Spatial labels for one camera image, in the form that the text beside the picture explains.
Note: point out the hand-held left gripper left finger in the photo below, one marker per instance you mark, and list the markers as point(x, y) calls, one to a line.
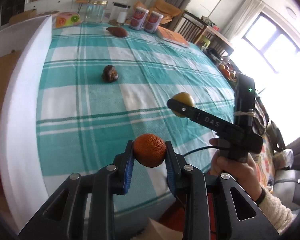
point(128, 171)

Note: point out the floral sofa cover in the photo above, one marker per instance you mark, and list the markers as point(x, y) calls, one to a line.
point(265, 165)

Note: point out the pink labelled can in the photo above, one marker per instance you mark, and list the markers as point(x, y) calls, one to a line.
point(153, 22)
point(138, 18)

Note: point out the teal checked tablecloth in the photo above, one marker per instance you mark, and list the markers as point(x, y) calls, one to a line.
point(90, 105)

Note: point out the green stool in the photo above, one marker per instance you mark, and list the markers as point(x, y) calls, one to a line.
point(205, 42)

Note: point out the green yellow citrus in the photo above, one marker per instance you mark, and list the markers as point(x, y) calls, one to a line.
point(183, 98)

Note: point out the glass jar gold lid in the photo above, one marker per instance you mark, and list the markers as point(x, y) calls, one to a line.
point(95, 11)

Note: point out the person's right hand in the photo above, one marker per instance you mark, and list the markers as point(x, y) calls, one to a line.
point(240, 172)

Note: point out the grey sofa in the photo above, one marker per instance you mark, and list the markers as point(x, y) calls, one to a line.
point(292, 177)

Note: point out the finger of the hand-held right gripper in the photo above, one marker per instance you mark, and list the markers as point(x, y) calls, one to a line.
point(202, 118)

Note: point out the small orange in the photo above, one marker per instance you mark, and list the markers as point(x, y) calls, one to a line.
point(149, 150)

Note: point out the window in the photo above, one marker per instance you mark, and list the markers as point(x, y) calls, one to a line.
point(277, 42)

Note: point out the reddish brown oval fruit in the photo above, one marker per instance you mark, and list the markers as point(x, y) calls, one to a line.
point(117, 31)

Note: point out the black wristband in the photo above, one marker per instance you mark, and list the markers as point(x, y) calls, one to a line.
point(262, 196)

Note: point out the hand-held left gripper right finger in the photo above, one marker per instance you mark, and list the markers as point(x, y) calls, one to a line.
point(170, 170)

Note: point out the brown cardboard box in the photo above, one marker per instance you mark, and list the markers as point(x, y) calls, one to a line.
point(22, 16)

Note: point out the person's right forearm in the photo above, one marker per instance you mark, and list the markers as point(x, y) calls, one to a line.
point(277, 212)

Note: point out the round ceiling light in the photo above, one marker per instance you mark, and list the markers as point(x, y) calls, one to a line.
point(291, 13)

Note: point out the glass jar black lid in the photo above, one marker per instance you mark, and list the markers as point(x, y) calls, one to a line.
point(119, 15)

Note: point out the fruit print tissue pack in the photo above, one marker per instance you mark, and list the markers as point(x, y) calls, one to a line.
point(66, 20)

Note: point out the dark brown round fruit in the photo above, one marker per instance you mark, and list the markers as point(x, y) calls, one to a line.
point(110, 74)

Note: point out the bowl of mixed fruit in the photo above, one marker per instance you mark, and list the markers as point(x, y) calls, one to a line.
point(227, 72)

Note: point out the orange book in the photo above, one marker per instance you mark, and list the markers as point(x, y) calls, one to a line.
point(172, 37)

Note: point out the white tv cabinet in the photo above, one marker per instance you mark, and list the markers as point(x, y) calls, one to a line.
point(60, 2)

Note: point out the orange lounge chair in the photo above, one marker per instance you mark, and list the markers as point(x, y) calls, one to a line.
point(162, 7)

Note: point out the white curtain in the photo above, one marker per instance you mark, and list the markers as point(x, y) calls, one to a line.
point(242, 17)

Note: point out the orange red fuzzy cloth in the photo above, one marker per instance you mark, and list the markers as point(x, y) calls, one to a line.
point(176, 220)

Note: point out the wooden stool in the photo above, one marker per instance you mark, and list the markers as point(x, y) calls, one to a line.
point(82, 3)

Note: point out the dark patterned cloth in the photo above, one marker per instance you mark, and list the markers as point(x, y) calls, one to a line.
point(262, 115)

